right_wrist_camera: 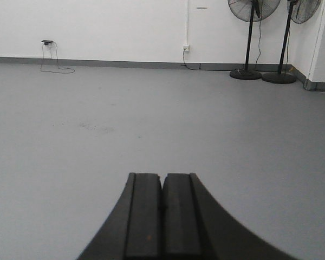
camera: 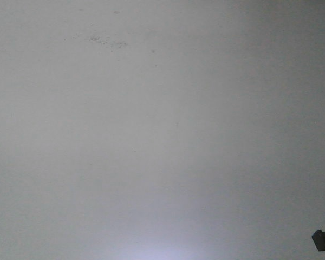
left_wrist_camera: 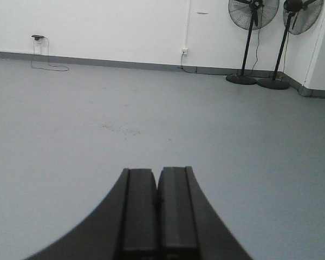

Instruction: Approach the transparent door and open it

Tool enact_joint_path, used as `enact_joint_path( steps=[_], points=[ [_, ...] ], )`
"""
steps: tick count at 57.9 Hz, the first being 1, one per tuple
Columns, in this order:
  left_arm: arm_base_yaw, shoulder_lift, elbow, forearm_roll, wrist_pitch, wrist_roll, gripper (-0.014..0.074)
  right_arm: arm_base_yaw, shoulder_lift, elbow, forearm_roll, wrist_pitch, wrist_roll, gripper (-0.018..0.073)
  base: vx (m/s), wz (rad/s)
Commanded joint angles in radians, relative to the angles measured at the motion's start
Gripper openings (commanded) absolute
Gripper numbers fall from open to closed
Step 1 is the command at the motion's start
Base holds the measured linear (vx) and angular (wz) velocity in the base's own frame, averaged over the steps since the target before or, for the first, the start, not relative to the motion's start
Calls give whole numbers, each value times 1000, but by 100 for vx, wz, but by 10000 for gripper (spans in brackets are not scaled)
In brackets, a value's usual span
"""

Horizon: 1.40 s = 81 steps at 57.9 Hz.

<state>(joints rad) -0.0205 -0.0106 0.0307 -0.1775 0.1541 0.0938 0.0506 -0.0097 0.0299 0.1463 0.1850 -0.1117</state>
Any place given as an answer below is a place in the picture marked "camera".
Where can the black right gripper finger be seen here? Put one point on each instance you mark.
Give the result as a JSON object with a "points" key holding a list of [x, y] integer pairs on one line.
{"points": [[319, 240]]}

